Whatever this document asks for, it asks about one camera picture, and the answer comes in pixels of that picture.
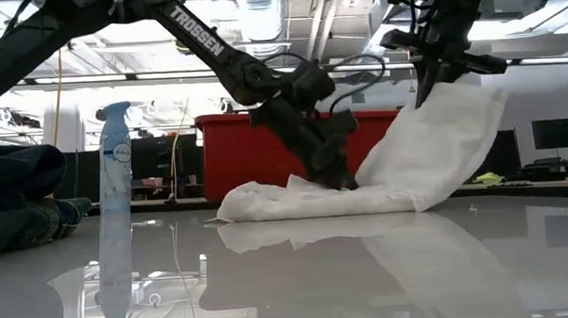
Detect dark denim jeans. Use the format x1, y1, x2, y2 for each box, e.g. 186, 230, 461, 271
0, 137, 97, 259

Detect long ceiling light strip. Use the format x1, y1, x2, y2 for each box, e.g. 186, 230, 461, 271
12, 40, 568, 104

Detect black metal table frame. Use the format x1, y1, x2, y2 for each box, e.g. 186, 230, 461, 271
449, 181, 568, 210

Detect white round column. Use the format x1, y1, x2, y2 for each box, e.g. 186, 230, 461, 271
42, 103, 87, 156

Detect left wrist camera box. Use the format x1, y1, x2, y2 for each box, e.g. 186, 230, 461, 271
325, 107, 360, 138

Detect tan cable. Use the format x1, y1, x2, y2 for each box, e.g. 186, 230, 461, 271
162, 98, 197, 204

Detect silver diagonal ventilation duct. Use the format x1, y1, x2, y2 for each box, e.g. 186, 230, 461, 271
360, 0, 398, 64

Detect white garment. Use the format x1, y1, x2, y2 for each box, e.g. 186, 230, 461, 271
208, 77, 518, 229

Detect blue air freshener spray bottle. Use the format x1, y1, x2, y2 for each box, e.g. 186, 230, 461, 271
90, 99, 141, 218

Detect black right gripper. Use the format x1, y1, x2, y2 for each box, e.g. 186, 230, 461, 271
378, 15, 512, 112

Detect round black ceiling device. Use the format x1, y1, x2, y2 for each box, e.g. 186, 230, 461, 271
173, 37, 193, 56

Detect large black monitor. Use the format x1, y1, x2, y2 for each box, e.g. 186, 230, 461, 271
472, 128, 523, 180

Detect yellow green cloth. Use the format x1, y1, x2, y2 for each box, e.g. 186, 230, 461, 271
473, 170, 507, 189

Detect red plastic laundry bin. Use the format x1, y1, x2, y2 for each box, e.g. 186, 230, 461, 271
194, 101, 407, 205

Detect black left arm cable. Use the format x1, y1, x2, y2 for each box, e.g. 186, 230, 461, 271
324, 51, 391, 118

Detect small black monitor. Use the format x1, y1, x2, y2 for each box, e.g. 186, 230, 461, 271
531, 117, 568, 152

